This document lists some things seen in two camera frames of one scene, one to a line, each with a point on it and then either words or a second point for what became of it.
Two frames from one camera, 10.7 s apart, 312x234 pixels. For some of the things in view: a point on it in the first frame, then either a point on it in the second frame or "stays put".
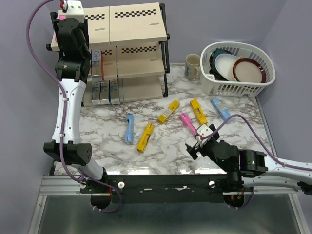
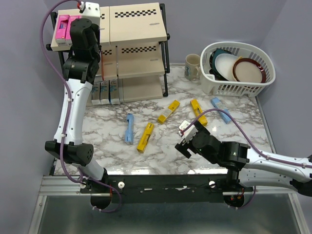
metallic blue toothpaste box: (95, 93) stays put
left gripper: (84, 29) → (95, 29)
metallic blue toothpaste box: (114, 91) stays put
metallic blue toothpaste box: (104, 92) stays put
